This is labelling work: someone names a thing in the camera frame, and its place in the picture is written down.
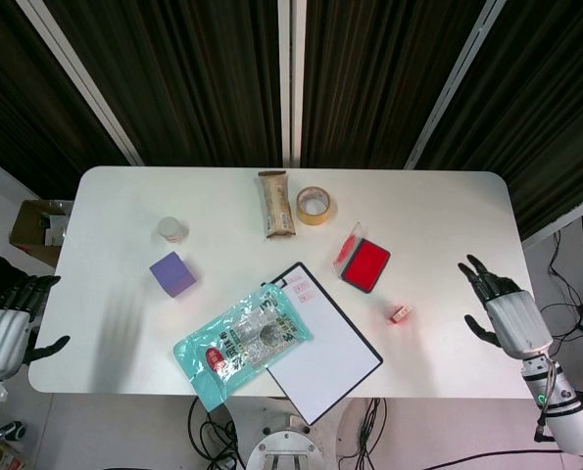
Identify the right grey-black robot hand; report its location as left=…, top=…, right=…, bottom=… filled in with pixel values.
left=457, top=254, right=555, bottom=362

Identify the small red stamp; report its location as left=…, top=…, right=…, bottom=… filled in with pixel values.
left=387, top=304, right=413, bottom=326

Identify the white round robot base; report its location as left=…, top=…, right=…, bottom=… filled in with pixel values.
left=245, top=399, right=329, bottom=470

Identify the red ink pad clear lid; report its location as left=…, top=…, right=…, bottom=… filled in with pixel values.
left=330, top=222, right=392, bottom=294

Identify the brown cardboard box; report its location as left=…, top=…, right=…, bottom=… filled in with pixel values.
left=9, top=199, right=74, bottom=268

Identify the colourful printed small box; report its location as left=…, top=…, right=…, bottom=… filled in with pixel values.
left=0, top=438, right=27, bottom=470

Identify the purple cube block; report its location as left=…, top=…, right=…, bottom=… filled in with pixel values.
left=149, top=251, right=198, bottom=299

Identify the small white jar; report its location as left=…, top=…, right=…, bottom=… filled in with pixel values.
left=156, top=216, right=189, bottom=244

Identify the yellow tape roll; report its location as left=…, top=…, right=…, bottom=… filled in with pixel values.
left=295, top=185, right=337, bottom=227

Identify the teal cleaning cloth package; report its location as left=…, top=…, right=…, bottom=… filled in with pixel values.
left=172, top=285, right=315, bottom=413

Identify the brown wrapped snack bar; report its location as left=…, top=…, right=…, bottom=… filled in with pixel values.
left=257, top=169, right=297, bottom=241

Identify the dark pleated curtain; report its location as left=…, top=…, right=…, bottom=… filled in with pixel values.
left=0, top=0, right=583, bottom=241

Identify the black wrist cable with plug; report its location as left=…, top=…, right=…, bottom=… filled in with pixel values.
left=533, top=356, right=562, bottom=443

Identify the white frame rail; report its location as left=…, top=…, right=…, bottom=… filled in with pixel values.
left=520, top=193, right=583, bottom=247

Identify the black floor cable bundle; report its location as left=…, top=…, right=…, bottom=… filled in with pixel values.
left=187, top=395, right=239, bottom=470
left=337, top=397, right=388, bottom=470

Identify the white board black frame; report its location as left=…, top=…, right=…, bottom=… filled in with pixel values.
left=262, top=261, right=384, bottom=426

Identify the white slanted frame post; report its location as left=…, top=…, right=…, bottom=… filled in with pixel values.
left=403, top=0, right=509, bottom=170
left=16, top=0, right=143, bottom=166

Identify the white upright frame post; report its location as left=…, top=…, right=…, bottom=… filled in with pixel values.
left=277, top=0, right=308, bottom=167

